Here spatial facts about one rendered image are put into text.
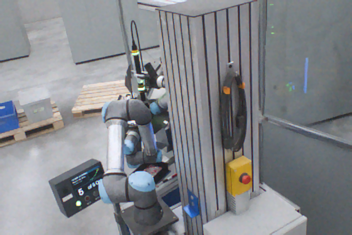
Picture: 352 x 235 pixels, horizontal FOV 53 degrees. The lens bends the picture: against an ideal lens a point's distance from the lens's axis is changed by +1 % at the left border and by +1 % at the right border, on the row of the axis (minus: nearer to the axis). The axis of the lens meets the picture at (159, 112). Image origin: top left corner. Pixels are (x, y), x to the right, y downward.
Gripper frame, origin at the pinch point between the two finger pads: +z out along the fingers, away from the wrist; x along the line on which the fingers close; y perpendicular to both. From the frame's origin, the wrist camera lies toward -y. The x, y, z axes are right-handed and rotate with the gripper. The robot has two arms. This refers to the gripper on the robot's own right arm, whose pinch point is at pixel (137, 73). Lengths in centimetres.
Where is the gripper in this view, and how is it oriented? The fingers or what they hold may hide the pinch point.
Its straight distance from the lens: 233.1
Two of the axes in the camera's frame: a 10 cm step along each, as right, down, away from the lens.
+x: 6.5, -4.2, 6.3
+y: 1.2, 8.8, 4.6
